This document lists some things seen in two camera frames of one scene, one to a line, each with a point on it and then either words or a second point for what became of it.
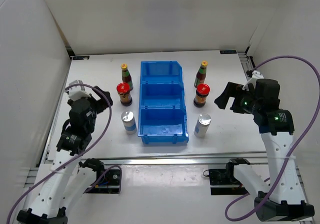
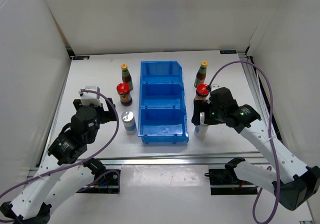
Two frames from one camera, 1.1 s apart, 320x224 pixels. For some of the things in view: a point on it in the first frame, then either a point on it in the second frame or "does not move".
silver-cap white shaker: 202,125 does not move
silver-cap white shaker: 128,119 does not move
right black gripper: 231,90 to 199,107
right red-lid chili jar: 202,91 does not move
